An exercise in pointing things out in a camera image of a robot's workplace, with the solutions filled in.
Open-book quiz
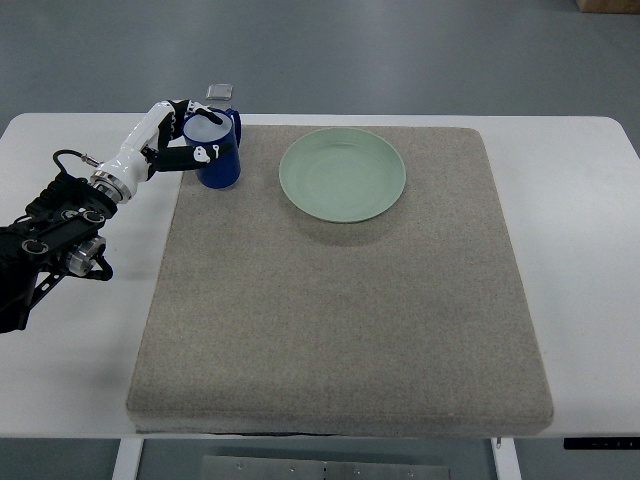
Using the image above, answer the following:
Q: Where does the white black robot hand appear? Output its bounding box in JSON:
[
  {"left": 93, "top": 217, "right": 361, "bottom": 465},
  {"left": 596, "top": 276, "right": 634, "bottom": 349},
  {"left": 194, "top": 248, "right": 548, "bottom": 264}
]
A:
[{"left": 90, "top": 100, "right": 213, "bottom": 203}]

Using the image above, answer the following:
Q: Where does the blue mug white inside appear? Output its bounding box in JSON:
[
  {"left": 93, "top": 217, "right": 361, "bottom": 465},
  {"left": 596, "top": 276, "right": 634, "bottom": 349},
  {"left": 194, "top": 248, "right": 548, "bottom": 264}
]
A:
[{"left": 182, "top": 109, "right": 242, "bottom": 189}]

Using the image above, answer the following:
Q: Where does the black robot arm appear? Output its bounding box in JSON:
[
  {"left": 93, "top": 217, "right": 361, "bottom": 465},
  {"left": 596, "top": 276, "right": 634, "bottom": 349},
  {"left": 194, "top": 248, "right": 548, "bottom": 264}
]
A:
[{"left": 1, "top": 149, "right": 130, "bottom": 333}]

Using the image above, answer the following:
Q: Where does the light green plate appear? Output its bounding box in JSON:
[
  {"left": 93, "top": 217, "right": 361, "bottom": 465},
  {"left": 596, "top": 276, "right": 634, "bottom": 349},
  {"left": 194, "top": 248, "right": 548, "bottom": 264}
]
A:
[{"left": 279, "top": 127, "right": 406, "bottom": 223}]

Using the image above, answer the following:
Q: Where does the square floor socket cover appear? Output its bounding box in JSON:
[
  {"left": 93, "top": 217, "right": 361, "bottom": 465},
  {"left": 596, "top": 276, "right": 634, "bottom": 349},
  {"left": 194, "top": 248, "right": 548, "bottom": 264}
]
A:
[{"left": 205, "top": 83, "right": 234, "bottom": 101}]

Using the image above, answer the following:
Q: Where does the beige fabric mat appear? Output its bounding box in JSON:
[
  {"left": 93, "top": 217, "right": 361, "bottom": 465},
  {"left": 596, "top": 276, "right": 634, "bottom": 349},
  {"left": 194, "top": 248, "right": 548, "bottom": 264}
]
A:
[{"left": 127, "top": 126, "right": 554, "bottom": 437}]

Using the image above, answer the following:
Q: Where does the white left table leg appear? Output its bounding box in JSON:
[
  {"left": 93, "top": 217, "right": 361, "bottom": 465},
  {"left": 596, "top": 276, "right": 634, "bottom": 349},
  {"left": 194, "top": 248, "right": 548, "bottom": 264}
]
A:
[{"left": 111, "top": 438, "right": 144, "bottom": 480}]

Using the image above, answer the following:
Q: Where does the white table leg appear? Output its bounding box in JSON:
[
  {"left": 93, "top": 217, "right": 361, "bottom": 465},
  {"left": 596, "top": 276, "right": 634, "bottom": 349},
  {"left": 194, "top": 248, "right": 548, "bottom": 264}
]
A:
[
  {"left": 111, "top": 438, "right": 144, "bottom": 480},
  {"left": 491, "top": 437, "right": 522, "bottom": 480}
]

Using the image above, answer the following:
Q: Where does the cardboard box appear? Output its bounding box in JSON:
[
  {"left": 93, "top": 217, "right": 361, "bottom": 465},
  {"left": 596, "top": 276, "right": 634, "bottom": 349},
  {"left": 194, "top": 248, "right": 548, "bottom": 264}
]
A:
[{"left": 576, "top": 0, "right": 640, "bottom": 15}]

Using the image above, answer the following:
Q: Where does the white right table leg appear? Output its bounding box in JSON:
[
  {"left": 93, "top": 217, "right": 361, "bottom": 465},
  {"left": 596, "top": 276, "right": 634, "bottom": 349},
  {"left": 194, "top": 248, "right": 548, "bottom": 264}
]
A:
[{"left": 491, "top": 437, "right": 522, "bottom": 480}]

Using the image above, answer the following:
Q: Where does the black desk control panel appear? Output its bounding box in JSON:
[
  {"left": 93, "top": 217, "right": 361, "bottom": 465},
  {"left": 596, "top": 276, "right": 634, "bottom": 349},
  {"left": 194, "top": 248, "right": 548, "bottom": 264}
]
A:
[{"left": 563, "top": 437, "right": 640, "bottom": 450}]

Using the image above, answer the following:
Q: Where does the grey metal base plate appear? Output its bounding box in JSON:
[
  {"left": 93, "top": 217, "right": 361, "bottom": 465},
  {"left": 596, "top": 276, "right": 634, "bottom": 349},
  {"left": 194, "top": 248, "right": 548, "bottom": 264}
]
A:
[{"left": 200, "top": 455, "right": 450, "bottom": 480}]

